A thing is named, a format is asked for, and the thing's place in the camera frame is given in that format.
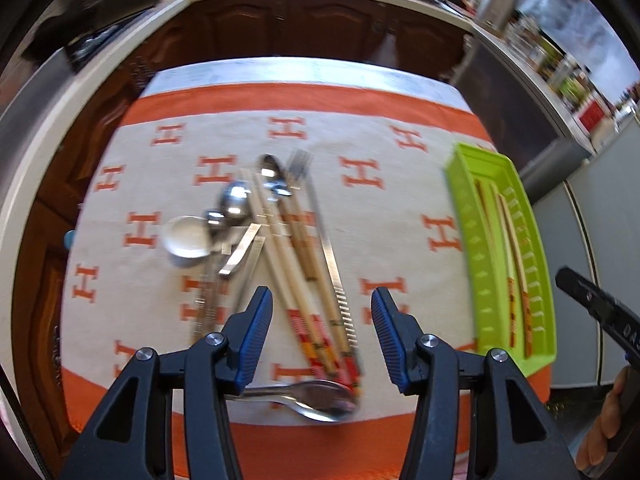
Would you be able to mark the stainless steel pot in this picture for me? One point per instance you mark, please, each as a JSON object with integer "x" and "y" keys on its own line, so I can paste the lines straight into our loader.
{"x": 497, "y": 5}

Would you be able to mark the small blue object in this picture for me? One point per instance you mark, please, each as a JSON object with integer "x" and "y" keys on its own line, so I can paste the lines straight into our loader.
{"x": 68, "y": 240}

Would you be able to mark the steel fork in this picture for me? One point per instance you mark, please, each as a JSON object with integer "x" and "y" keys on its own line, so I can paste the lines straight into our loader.
{"x": 300, "y": 165}

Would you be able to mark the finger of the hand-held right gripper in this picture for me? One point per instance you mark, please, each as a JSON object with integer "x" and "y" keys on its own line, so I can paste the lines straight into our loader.
{"x": 600, "y": 310}

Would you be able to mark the orange white printed blanket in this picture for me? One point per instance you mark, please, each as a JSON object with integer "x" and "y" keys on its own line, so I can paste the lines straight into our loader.
{"x": 400, "y": 240}

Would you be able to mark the person's right hand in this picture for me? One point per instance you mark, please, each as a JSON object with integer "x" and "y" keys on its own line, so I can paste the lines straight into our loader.
{"x": 602, "y": 430}

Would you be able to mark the black cooktop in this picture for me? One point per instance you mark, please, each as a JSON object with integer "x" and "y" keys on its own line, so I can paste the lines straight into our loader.
{"x": 100, "y": 5}

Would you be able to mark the white ceramic spoon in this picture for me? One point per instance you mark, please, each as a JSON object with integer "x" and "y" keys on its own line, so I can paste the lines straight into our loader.
{"x": 182, "y": 240}

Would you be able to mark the green plastic tray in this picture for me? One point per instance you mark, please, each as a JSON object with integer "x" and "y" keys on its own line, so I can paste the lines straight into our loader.
{"x": 537, "y": 240}

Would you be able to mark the stainless steel panel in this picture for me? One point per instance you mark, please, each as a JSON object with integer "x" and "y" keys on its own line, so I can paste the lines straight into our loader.
{"x": 30, "y": 125}

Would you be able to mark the red container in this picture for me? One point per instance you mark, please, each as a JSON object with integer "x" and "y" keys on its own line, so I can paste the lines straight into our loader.
{"x": 591, "y": 115}

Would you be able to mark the steel utensil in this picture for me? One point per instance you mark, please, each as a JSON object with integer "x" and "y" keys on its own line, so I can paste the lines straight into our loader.
{"x": 252, "y": 265}

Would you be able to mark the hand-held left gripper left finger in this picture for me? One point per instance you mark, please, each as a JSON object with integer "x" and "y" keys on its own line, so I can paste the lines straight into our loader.
{"x": 255, "y": 340}

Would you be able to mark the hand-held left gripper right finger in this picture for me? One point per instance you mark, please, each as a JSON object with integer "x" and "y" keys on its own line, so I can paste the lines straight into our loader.
{"x": 390, "y": 345}

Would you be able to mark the row of counter bottles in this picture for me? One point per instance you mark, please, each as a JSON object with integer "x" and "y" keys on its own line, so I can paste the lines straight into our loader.
{"x": 550, "y": 60}

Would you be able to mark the bamboo chopstick patterned end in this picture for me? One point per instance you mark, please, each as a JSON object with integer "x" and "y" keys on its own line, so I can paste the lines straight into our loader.
{"x": 267, "y": 245}
{"x": 487, "y": 220}
{"x": 345, "y": 360}
{"x": 280, "y": 255}
{"x": 320, "y": 330}
{"x": 510, "y": 230}

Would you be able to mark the small steel spoon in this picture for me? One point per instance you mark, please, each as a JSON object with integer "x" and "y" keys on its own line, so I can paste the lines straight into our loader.
{"x": 214, "y": 220}

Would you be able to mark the large steel spoon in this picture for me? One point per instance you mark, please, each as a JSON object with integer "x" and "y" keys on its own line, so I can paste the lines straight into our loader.
{"x": 320, "y": 400}
{"x": 235, "y": 202}

